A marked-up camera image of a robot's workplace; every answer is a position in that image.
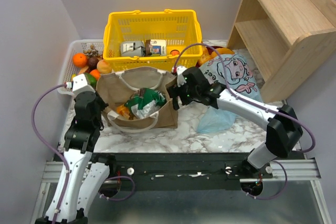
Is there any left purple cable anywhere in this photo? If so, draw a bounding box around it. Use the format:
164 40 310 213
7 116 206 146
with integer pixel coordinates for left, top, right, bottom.
31 83 71 224

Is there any blue cartoon plastic bag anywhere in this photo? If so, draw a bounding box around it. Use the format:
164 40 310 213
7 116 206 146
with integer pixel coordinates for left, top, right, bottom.
196 54 263 134

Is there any purple cable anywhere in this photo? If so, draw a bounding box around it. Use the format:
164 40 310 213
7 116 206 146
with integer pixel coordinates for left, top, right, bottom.
173 42 316 153
31 83 71 224

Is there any orange pastry bread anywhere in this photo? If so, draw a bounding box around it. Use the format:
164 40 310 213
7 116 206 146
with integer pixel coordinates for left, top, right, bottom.
197 46 212 66

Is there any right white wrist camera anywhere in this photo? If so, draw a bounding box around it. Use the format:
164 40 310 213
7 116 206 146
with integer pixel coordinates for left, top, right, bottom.
172 66 187 87

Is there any golden bread roll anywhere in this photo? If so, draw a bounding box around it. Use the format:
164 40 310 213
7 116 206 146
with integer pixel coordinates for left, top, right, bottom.
211 48 235 58

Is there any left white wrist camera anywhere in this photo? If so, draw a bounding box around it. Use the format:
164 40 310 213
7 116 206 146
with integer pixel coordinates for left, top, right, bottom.
66 73 96 96

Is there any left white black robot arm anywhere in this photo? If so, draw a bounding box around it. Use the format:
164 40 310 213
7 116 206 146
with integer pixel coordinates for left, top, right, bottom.
35 91 110 223

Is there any green mango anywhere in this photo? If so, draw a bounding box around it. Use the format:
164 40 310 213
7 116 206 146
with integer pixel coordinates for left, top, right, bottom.
85 73 97 89

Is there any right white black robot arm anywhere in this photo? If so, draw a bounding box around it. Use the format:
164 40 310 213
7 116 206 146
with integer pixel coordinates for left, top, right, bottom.
166 66 303 173

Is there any brown jute tote bag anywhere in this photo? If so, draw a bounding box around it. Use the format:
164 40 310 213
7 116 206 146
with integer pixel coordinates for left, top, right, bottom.
96 67 178 133

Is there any dark purple fruit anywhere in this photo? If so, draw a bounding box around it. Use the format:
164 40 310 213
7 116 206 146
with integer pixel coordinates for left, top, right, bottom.
87 57 100 70

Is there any orange yellow snack bag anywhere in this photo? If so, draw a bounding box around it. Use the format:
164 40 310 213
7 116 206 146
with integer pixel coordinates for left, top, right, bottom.
116 104 131 120

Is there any peach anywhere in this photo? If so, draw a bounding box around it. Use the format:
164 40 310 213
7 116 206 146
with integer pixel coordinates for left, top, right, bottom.
97 60 113 74

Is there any longan bunch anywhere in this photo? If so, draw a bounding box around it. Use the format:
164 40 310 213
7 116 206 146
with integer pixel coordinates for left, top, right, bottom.
82 44 99 58

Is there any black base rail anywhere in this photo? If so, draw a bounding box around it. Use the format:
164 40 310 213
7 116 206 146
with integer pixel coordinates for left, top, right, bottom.
91 153 272 191

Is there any grey white box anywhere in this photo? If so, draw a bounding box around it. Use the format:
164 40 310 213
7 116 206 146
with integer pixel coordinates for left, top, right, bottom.
120 40 145 57

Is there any white perforated plastic tray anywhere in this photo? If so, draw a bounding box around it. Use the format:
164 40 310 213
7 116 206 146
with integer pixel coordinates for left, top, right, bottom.
58 39 104 84

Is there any yellow plastic shopping basket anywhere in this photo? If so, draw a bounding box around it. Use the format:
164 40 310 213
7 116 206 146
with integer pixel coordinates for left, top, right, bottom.
103 9 203 71

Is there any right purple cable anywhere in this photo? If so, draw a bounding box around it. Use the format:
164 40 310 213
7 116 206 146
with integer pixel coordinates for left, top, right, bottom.
173 42 316 153

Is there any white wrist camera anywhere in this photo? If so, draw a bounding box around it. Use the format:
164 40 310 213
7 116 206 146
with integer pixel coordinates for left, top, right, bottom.
172 66 187 87
66 73 96 96

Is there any wooden shelf unit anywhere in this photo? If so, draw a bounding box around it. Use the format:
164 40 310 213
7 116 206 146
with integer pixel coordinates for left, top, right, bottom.
227 0 335 102

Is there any green snack bag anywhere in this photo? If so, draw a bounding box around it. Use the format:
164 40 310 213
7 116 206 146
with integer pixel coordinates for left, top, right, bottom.
124 88 167 119

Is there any red bowl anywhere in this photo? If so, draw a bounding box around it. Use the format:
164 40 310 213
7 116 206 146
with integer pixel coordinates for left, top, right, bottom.
206 46 223 54

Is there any orange fruit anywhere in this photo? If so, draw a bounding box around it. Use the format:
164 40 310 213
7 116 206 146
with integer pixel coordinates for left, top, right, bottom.
72 53 88 68

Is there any small orange tangerine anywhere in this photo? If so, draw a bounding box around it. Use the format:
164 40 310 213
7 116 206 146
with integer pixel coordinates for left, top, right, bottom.
89 69 101 80

